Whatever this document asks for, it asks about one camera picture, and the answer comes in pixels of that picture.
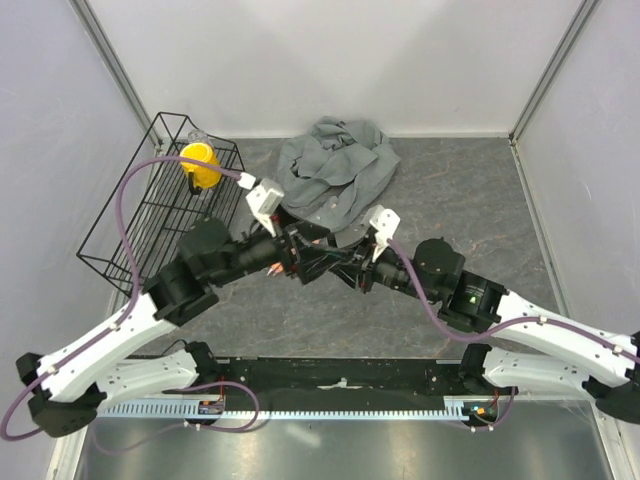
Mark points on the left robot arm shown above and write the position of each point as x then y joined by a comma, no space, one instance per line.
66,390

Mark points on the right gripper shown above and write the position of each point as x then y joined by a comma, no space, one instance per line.
360,274

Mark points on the yellow cup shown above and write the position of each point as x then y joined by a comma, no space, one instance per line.
197,156

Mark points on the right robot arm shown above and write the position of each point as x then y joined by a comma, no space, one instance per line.
511,342

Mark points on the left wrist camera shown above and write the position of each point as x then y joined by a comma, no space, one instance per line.
263,199

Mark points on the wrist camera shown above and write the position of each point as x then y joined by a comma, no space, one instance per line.
384,222
263,199

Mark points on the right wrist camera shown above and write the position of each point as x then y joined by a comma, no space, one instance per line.
384,222

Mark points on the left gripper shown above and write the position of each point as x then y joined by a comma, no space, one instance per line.
309,266

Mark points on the slotted cable duct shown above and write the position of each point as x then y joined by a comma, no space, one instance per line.
327,405

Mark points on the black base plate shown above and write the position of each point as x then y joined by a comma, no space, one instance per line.
268,376

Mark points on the grey shirt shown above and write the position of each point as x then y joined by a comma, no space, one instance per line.
331,173

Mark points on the black wire basket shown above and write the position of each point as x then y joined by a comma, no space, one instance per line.
157,208

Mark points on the mannequin hand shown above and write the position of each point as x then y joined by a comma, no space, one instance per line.
275,269

